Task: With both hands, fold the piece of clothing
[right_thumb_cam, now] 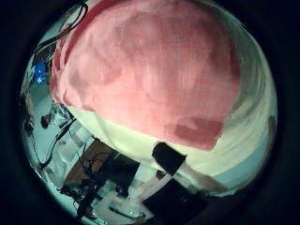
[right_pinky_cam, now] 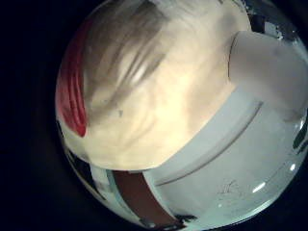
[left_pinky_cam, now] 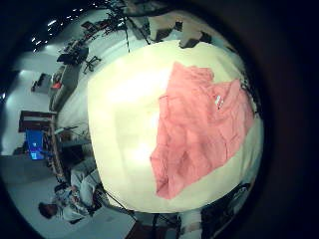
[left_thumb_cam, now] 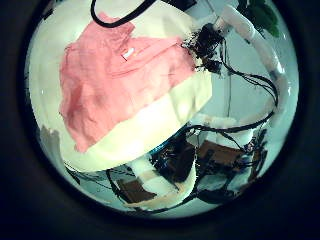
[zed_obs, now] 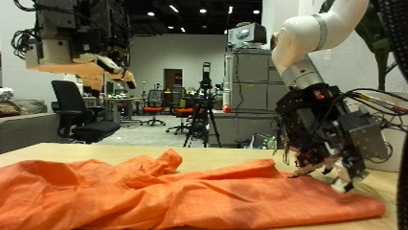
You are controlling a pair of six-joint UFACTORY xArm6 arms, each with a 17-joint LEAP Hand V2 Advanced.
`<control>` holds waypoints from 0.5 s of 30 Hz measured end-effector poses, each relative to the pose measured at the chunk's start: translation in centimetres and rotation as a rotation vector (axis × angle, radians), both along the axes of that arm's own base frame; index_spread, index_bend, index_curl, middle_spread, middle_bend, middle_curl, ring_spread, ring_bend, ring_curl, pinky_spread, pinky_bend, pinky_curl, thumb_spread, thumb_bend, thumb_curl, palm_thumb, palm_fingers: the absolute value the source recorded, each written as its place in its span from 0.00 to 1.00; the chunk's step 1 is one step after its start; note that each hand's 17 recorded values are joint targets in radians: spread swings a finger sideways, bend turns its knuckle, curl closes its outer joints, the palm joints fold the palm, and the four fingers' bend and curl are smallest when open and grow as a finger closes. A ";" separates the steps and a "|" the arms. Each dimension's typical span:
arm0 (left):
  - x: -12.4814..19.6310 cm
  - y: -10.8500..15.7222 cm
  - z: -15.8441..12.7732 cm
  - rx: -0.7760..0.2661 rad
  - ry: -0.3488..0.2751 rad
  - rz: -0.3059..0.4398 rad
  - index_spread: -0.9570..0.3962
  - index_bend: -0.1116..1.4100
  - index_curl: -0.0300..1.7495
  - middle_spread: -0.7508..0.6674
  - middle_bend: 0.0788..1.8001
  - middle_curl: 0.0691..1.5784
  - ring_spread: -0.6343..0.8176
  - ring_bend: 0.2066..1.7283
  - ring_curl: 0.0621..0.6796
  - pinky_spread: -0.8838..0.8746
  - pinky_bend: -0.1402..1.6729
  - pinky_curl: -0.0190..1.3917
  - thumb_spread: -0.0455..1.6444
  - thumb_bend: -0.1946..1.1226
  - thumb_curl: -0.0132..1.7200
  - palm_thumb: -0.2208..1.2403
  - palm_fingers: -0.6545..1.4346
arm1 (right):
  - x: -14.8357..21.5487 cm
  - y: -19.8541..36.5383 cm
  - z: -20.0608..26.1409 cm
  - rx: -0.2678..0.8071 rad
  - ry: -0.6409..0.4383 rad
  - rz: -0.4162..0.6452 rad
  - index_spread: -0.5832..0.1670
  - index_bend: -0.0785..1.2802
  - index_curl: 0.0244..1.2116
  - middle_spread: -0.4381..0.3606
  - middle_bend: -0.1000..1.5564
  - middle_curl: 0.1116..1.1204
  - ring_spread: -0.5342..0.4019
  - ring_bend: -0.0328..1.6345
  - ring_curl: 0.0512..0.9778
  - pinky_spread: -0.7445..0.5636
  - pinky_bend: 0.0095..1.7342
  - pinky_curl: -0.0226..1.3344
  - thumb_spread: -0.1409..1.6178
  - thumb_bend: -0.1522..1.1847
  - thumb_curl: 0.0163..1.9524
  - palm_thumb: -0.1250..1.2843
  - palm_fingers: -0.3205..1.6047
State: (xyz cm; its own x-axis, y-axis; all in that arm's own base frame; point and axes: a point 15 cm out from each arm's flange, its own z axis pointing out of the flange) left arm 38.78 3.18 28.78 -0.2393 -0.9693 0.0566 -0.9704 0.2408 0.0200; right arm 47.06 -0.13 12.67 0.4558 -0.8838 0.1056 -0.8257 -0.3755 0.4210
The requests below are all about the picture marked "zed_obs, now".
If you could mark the grey sofa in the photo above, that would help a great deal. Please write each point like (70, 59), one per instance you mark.
(25, 131)

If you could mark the orange button shirt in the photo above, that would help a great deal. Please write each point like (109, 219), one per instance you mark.
(191, 198)

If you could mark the grey metal cabinet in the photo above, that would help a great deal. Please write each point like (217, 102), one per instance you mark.
(255, 80)

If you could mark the green leafy plant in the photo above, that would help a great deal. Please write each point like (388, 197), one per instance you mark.
(381, 80)

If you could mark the black camera tripod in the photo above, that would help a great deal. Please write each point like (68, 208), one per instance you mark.
(206, 83)

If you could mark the clear plastic bottle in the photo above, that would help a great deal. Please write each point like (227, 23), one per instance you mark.
(271, 143)

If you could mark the copper kettle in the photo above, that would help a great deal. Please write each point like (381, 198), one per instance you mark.
(273, 40)

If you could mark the orange seat office chair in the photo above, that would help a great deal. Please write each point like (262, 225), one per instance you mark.
(153, 109)
(182, 111)

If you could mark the grey low counter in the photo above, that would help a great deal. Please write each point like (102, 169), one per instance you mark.
(238, 127)

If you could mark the crinkled silver bag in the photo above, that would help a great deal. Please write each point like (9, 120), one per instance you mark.
(5, 93)

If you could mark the brown patterned cushion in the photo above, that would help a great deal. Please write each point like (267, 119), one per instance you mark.
(11, 108)

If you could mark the red ball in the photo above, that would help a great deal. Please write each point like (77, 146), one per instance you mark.
(226, 108)

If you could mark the brown door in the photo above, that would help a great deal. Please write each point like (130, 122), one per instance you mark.
(171, 80)

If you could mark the light office desk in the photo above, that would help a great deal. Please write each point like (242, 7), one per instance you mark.
(122, 100)

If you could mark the grey box device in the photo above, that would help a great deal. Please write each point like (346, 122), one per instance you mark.
(249, 35)

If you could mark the ceiling strip light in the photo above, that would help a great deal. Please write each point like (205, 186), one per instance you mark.
(230, 9)
(173, 8)

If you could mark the black office chair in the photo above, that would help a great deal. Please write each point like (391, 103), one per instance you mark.
(93, 129)

